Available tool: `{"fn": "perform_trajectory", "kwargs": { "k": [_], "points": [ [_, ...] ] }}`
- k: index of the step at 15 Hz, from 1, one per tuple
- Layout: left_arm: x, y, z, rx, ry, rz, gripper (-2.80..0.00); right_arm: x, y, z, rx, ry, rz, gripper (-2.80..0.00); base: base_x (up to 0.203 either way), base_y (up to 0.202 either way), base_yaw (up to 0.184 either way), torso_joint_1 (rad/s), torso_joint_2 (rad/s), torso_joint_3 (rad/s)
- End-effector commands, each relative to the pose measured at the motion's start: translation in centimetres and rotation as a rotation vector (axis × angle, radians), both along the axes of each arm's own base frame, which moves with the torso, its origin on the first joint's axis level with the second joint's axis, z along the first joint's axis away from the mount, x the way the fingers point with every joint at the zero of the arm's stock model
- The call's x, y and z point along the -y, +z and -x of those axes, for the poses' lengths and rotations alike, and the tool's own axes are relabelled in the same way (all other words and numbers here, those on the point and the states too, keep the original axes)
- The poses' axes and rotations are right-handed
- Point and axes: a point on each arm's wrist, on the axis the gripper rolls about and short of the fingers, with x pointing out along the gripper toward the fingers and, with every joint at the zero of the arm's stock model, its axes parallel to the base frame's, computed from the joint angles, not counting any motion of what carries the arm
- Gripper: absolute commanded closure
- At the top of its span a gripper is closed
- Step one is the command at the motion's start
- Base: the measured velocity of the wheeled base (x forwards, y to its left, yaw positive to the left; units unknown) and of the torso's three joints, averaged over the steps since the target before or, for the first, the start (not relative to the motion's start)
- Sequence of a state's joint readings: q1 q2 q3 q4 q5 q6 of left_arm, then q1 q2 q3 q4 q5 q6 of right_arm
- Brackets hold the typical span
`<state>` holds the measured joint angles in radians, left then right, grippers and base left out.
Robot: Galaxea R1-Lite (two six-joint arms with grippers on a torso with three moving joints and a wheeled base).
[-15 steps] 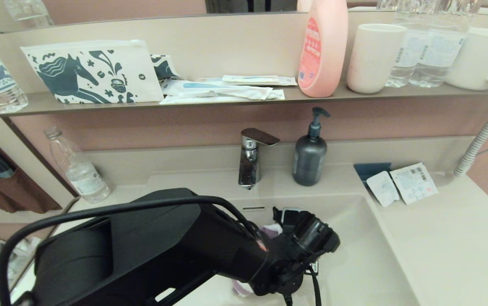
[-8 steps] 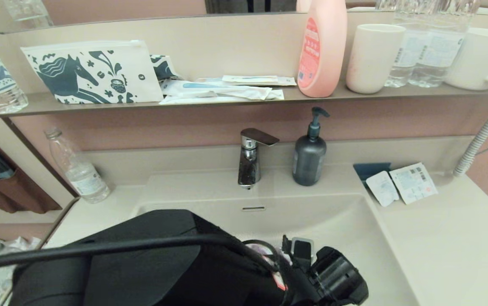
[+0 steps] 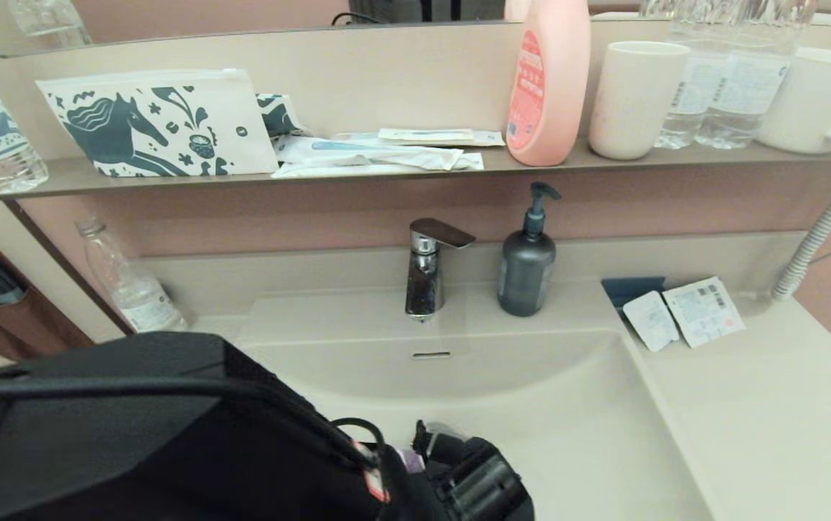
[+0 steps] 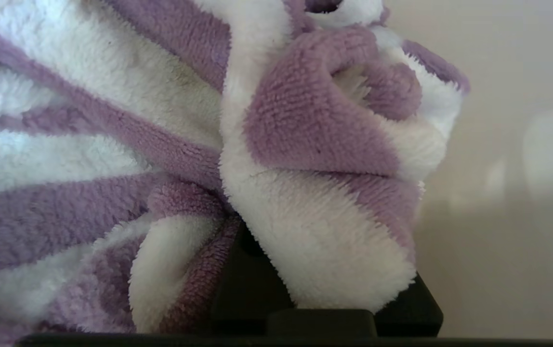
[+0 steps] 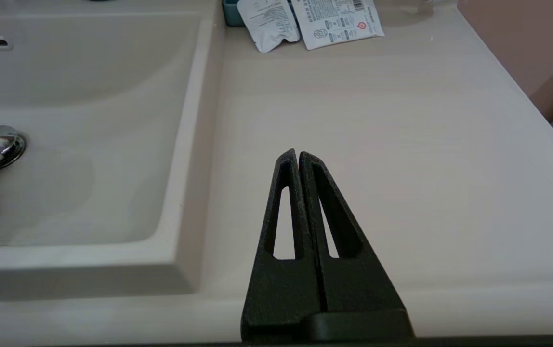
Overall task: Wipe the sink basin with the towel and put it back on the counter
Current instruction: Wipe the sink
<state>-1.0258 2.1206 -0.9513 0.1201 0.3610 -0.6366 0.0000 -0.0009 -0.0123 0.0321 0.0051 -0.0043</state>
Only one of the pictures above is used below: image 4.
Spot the beige ceramic sink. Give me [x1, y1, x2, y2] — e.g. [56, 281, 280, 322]
[385, 0, 553, 339]

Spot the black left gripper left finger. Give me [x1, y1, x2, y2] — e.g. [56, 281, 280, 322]
[211, 221, 297, 334]

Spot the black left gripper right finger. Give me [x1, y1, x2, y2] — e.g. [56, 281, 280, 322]
[375, 272, 444, 337]

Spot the purple white striped towel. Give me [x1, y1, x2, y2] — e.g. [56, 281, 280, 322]
[0, 0, 471, 339]

